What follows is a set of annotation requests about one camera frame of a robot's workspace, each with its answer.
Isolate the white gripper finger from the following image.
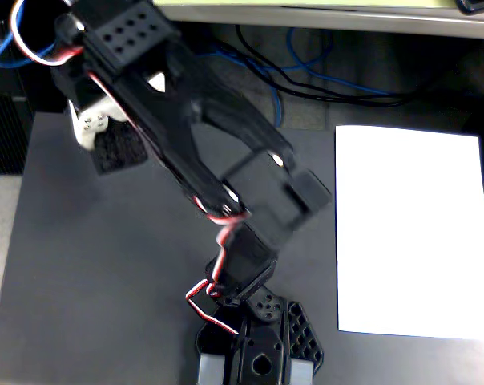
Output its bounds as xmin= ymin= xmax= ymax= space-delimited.
xmin=147 ymin=71 xmax=167 ymax=94

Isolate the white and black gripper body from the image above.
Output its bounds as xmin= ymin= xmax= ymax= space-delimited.
xmin=68 ymin=98 xmax=127 ymax=151

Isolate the black foam cube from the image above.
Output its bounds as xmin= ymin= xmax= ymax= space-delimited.
xmin=90 ymin=120 xmax=149 ymax=176

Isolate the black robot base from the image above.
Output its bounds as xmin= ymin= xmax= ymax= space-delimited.
xmin=196 ymin=294 xmax=325 ymax=385

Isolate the black vented computer case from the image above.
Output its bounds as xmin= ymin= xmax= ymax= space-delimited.
xmin=0 ymin=94 xmax=33 ymax=176

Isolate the dark grey table mat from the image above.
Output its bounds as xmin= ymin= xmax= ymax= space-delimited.
xmin=0 ymin=111 xmax=484 ymax=385

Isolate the white paper sheet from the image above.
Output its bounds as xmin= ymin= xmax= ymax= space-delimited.
xmin=335 ymin=124 xmax=484 ymax=342

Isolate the black device on desk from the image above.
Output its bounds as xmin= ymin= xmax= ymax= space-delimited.
xmin=454 ymin=0 xmax=484 ymax=16

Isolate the long white red servo wire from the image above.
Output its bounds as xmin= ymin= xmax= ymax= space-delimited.
xmin=10 ymin=0 xmax=85 ymax=67

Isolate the looped blue network cable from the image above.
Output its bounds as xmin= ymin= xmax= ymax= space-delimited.
xmin=0 ymin=30 xmax=58 ymax=68

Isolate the long blue network cable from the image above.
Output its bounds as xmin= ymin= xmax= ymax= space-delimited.
xmin=201 ymin=26 xmax=391 ymax=129

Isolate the long black cable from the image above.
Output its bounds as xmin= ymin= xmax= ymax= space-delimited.
xmin=217 ymin=24 xmax=483 ymax=108

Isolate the red white black servo wire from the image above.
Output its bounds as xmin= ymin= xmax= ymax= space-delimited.
xmin=184 ymin=208 xmax=252 ymax=336

